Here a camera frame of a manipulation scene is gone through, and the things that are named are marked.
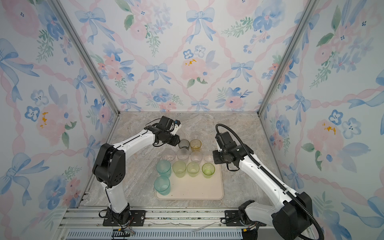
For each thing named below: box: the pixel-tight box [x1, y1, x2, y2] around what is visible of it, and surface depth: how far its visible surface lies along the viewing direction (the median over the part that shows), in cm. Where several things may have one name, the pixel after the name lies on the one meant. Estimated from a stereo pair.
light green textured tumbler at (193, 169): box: [187, 162, 200, 178], surface depth 90 cm
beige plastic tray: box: [155, 164, 225, 200], surface depth 85 cm
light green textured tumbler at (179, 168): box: [172, 161, 187, 178], surface depth 90 cm
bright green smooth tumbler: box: [201, 162, 216, 179], surface depth 86 cm
